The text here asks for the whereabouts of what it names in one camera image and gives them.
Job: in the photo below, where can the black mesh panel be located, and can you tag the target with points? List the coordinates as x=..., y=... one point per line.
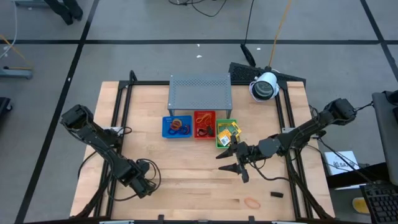
x=241, y=73

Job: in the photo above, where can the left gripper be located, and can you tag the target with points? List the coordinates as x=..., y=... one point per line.
x=143, y=186

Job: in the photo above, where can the thin orange rubber band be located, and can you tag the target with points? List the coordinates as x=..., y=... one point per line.
x=245, y=202

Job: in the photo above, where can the black computer keyboard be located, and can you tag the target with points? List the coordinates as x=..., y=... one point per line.
x=382, y=205

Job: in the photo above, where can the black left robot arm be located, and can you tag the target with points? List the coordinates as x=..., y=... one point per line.
x=93, y=137

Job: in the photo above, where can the yellow round object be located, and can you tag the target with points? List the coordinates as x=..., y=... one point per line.
x=360, y=206

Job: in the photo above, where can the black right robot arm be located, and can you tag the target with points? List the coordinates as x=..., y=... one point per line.
x=311, y=127

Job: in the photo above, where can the red plastic basket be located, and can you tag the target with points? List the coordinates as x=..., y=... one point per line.
x=199, y=124

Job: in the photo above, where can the black floor object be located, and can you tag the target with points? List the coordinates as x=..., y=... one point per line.
x=4, y=105

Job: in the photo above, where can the black aluminium table frame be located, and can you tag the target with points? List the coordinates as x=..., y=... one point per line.
x=143, y=83

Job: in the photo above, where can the white dome camera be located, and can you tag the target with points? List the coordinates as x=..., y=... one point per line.
x=264, y=88

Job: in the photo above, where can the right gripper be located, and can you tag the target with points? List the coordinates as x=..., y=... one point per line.
x=247, y=153

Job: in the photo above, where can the long red rubber band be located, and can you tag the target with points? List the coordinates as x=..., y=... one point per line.
x=201, y=133

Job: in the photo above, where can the blue plastic basket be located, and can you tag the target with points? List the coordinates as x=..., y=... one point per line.
x=165, y=119

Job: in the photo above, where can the grey perforated metal shelf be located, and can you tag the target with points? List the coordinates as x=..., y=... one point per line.
x=200, y=93

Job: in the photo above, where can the blue coil wristband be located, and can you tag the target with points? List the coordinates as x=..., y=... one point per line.
x=169, y=131
x=178, y=134

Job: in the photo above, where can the white cardboard box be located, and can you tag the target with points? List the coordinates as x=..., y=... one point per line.
x=339, y=158

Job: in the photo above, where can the yellow coil wristband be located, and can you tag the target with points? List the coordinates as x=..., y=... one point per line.
x=173, y=122

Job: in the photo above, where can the small black block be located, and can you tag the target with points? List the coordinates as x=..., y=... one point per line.
x=276, y=194

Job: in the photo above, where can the person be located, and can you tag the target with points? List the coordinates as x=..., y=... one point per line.
x=66, y=12

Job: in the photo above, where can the green plastic basket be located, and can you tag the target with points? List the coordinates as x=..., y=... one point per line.
x=219, y=146

